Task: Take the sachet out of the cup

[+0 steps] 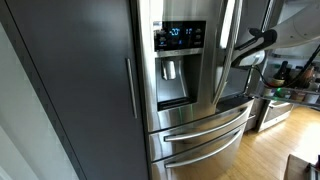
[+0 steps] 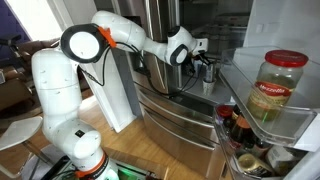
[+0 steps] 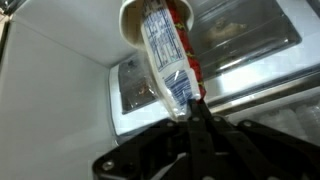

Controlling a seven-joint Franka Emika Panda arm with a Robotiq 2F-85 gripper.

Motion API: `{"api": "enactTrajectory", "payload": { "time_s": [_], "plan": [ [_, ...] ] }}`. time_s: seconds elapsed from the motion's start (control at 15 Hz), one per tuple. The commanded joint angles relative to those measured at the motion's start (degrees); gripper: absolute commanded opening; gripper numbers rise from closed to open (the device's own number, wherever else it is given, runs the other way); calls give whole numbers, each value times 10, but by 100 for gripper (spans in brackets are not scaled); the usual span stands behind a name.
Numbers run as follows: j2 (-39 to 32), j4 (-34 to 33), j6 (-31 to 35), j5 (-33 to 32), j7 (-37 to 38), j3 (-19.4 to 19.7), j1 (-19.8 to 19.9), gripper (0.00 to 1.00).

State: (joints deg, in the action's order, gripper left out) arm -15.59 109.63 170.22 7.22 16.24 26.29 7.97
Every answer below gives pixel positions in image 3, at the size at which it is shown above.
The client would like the confetti print paper cup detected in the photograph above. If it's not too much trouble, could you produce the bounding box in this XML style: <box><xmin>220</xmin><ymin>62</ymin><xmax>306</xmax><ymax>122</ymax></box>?
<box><xmin>119</xmin><ymin>0</ymin><xmax>195</xmax><ymax>52</ymax></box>

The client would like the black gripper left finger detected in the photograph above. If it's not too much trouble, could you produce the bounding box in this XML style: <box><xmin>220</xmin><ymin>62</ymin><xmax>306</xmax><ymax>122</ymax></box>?
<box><xmin>92</xmin><ymin>99</ymin><xmax>204</xmax><ymax>180</ymax></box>

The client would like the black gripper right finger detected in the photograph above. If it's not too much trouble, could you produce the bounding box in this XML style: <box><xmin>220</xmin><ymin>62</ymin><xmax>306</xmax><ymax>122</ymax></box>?
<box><xmin>197</xmin><ymin>101</ymin><xmax>320</xmax><ymax>180</ymax></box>

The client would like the white and red sachet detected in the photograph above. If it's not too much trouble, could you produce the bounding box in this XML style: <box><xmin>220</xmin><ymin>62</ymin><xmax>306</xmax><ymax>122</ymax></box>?
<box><xmin>139</xmin><ymin>0</ymin><xmax>208</xmax><ymax>120</ymax></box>

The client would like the clear crisper drawer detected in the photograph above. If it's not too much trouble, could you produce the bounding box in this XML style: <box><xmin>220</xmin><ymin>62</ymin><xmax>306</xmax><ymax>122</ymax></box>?
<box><xmin>195</xmin><ymin>0</ymin><xmax>303</xmax><ymax>82</ymax></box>

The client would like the stainless steel refrigerator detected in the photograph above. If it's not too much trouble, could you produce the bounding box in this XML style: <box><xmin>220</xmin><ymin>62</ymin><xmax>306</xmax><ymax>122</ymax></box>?
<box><xmin>0</xmin><ymin>0</ymin><xmax>320</xmax><ymax>180</ymax></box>

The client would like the clear plastic food bag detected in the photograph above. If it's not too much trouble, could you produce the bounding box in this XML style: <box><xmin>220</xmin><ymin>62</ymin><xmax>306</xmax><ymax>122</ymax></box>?
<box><xmin>118</xmin><ymin>56</ymin><xmax>162</xmax><ymax>115</ymax></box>

